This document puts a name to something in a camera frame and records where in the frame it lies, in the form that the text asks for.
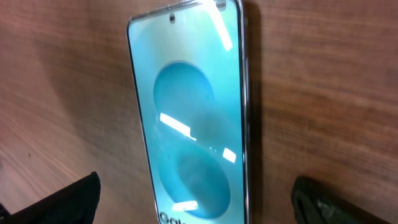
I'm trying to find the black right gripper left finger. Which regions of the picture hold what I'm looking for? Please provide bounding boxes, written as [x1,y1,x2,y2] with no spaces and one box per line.
[1,172,101,224]

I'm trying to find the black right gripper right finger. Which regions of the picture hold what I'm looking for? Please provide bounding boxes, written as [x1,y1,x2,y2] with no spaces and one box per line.
[291,176,389,224]

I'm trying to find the turquoise screen smartphone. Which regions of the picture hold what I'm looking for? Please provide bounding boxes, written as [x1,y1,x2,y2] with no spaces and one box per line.
[126,0,250,224]

